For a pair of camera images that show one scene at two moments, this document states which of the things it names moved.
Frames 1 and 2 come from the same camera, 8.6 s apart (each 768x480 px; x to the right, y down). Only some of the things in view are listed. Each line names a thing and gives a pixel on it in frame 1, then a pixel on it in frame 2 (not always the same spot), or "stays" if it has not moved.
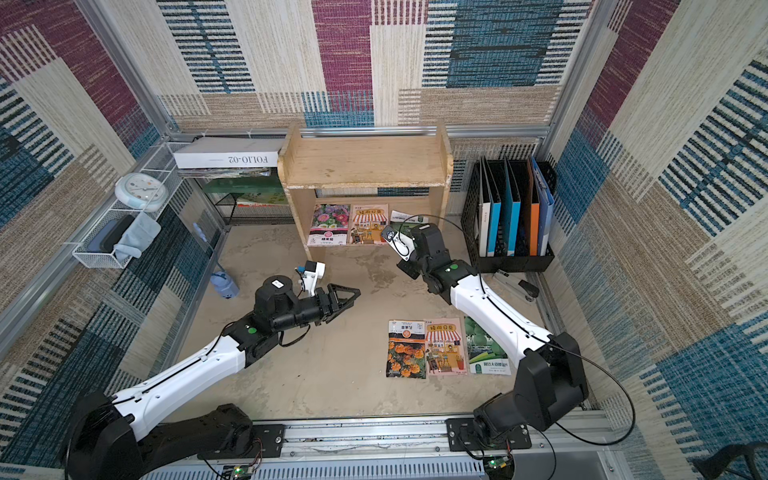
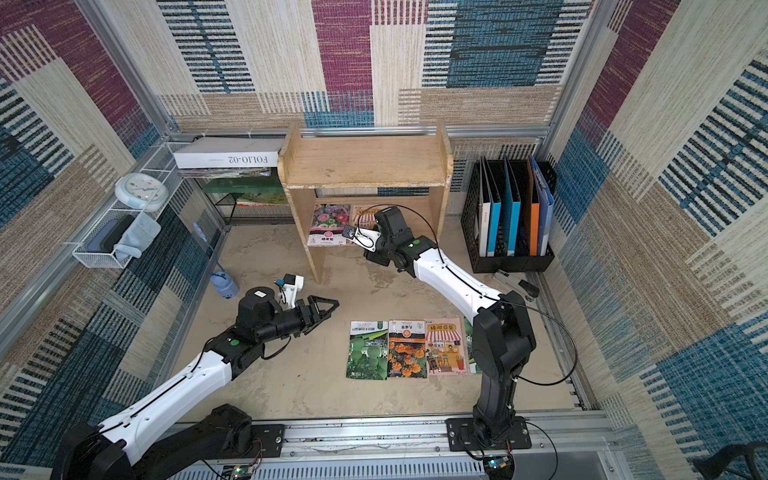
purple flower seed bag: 329,225 stays
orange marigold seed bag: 406,349 stays
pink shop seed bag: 367,222 stays
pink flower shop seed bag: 445,347 stays
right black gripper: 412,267 -> 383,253
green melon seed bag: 398,218 -> 367,356
